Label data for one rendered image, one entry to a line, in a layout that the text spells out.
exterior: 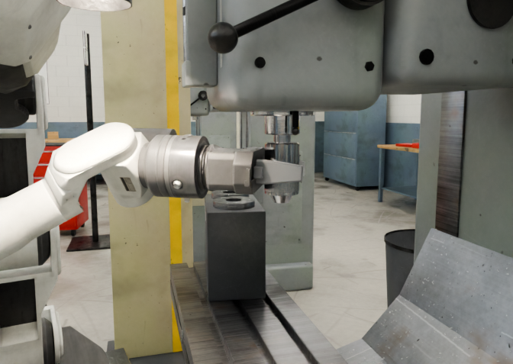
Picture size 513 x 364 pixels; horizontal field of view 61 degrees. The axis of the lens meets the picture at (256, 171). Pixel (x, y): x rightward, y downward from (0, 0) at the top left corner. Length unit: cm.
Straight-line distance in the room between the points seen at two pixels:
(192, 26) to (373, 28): 21
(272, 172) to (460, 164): 41
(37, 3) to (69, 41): 891
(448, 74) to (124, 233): 199
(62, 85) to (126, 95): 742
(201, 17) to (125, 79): 175
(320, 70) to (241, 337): 49
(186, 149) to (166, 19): 178
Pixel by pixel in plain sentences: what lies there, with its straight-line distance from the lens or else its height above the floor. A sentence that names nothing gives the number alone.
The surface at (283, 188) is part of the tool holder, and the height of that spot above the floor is 121.
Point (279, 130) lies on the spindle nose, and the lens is 57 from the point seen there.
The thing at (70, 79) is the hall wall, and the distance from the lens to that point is 966.
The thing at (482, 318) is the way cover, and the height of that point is 99.
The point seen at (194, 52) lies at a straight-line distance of 55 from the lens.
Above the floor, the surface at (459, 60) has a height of 137.
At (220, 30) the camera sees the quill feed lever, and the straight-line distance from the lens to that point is 44.
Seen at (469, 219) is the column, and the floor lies 112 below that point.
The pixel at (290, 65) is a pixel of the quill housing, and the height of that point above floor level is 136.
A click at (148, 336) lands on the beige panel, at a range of 256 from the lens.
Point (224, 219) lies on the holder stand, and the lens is 89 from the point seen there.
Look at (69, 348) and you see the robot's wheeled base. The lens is 162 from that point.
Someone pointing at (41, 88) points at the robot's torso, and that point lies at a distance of 117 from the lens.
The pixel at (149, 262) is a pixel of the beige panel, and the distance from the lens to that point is 240.
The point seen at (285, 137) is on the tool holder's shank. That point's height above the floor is 128.
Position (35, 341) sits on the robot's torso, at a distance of 131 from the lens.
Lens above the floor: 130
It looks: 7 degrees down
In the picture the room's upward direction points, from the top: straight up
